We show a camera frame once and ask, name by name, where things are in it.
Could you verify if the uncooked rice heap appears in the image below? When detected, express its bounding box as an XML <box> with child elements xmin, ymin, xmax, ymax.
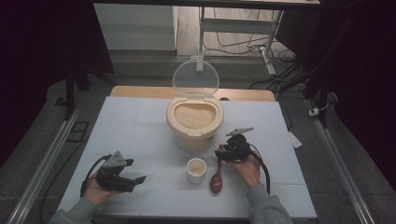
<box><xmin>173</xmin><ymin>103</ymin><xmax>217</xmax><ymax>130</ymax></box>

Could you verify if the person's left hand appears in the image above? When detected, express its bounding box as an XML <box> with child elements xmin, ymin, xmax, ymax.
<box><xmin>81</xmin><ymin>179</ymin><xmax>124</xmax><ymax>207</ymax></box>

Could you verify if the dark curtain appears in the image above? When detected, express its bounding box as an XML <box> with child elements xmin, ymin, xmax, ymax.
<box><xmin>0</xmin><ymin>0</ymin><xmax>115</xmax><ymax>169</ymax></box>
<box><xmin>275</xmin><ymin>0</ymin><xmax>396</xmax><ymax>181</ymax></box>

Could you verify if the aluminium rail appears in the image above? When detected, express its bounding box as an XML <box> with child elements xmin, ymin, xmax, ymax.
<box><xmin>6</xmin><ymin>102</ymin><xmax>84</xmax><ymax>224</ymax></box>
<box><xmin>312</xmin><ymin>119</ymin><xmax>376</xmax><ymax>224</ymax></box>

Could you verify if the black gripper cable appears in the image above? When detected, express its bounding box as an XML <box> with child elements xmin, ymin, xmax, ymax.
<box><xmin>79</xmin><ymin>154</ymin><xmax>112</xmax><ymax>198</ymax></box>
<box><xmin>247</xmin><ymin>143</ymin><xmax>272</xmax><ymax>196</ymax></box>

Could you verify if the white cabinet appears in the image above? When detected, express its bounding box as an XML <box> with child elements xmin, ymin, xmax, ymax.
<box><xmin>92</xmin><ymin>3</ymin><xmax>178</xmax><ymax>51</ymax></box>

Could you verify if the black metal stand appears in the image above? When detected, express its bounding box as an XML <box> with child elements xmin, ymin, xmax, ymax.
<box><xmin>64</xmin><ymin>66</ymin><xmax>118</xmax><ymax>120</ymax></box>
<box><xmin>303</xmin><ymin>62</ymin><xmax>332</xmax><ymax>129</ymax></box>

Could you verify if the black floor cable bundle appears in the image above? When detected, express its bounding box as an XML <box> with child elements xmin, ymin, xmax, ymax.
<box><xmin>202</xmin><ymin>7</ymin><xmax>307</xmax><ymax>91</ymax></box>

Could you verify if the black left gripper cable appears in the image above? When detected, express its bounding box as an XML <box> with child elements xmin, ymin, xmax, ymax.
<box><xmin>79</xmin><ymin>154</ymin><xmax>112</xmax><ymax>198</ymax></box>

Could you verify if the clear round container lid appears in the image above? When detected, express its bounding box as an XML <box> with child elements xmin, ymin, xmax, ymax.
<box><xmin>172</xmin><ymin>59</ymin><xmax>220</xmax><ymax>97</ymax></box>

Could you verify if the white table mat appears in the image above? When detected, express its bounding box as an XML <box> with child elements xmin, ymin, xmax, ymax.
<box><xmin>57</xmin><ymin>96</ymin><xmax>318</xmax><ymax>218</ymax></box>

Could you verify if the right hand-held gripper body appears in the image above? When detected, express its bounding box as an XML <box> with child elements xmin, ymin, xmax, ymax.
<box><xmin>226</xmin><ymin>126</ymin><xmax>255</xmax><ymax>162</ymax></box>

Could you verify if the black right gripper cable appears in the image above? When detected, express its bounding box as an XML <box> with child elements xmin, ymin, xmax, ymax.
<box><xmin>247</xmin><ymin>143</ymin><xmax>272</xmax><ymax>196</ymax></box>

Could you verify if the white standing desk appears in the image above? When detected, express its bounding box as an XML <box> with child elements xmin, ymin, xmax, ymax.
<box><xmin>92</xmin><ymin>0</ymin><xmax>321</xmax><ymax>76</ymax></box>

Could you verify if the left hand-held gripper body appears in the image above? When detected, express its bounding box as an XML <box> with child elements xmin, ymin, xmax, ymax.
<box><xmin>96</xmin><ymin>150</ymin><xmax>136</xmax><ymax>193</ymax></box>

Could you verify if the wooden table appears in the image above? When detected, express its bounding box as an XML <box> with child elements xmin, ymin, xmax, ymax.
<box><xmin>110</xmin><ymin>86</ymin><xmax>276</xmax><ymax>103</ymax></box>

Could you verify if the cream rice container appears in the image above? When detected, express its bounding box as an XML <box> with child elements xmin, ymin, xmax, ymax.
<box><xmin>165</xmin><ymin>96</ymin><xmax>225</xmax><ymax>153</ymax></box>

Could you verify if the white cup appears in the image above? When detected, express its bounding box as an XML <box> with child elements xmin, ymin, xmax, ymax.
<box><xmin>186</xmin><ymin>157</ymin><xmax>207</xmax><ymax>186</ymax></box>

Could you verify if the white paper tag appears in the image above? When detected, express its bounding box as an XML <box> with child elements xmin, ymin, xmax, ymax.
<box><xmin>288</xmin><ymin>130</ymin><xmax>304</xmax><ymax>149</ymax></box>

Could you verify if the brown wooden spoon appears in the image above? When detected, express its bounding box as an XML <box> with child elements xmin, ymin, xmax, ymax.
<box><xmin>209</xmin><ymin>143</ymin><xmax>226</xmax><ymax>195</ymax></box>

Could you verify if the person's right hand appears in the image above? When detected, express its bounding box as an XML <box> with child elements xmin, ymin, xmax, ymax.
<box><xmin>228</xmin><ymin>151</ymin><xmax>262</xmax><ymax>189</ymax></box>

